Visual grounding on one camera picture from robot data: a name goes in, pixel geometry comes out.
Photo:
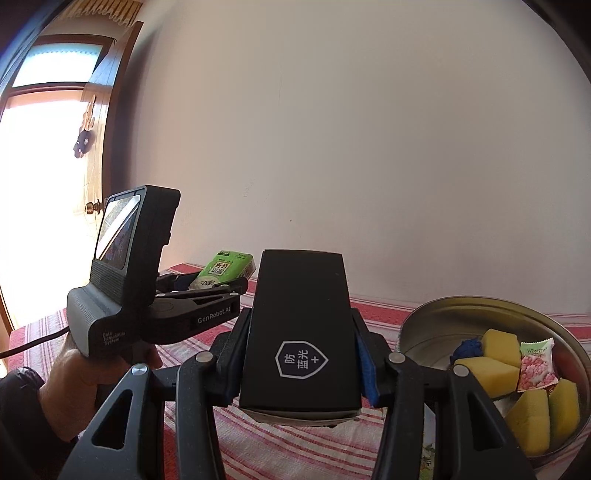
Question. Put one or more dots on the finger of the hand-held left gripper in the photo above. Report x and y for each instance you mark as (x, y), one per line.
(178, 281)
(217, 291)

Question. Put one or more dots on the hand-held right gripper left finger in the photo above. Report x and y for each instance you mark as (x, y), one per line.
(231, 364)

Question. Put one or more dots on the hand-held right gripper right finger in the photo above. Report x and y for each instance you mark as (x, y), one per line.
(367, 374)

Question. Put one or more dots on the green tissue pack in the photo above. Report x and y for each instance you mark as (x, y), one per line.
(226, 265)

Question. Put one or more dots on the black rectangular box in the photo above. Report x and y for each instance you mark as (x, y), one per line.
(295, 323)

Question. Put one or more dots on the round printed cookie tin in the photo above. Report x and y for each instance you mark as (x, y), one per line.
(443, 318)

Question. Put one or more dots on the blue scrunchie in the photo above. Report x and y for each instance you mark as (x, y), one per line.
(468, 348)

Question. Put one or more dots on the pink candy packet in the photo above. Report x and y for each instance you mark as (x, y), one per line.
(535, 369)

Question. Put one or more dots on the person's left forearm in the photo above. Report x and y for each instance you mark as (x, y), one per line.
(23, 415)

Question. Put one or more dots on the red striped cloth-covered desktop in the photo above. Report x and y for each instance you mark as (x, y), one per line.
(300, 447)

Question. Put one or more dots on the person's left hand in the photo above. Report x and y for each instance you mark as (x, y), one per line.
(78, 387)

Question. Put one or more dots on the brass door knob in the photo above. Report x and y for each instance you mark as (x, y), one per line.
(92, 207)

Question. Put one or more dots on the wooden door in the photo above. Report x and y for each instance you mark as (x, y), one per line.
(99, 161)

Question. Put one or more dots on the hanging door ornament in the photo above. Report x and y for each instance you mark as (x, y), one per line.
(83, 141)

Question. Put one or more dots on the transom window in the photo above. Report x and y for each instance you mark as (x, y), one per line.
(60, 60)

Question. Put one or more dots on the fringed curtain valance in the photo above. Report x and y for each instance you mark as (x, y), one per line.
(111, 14)

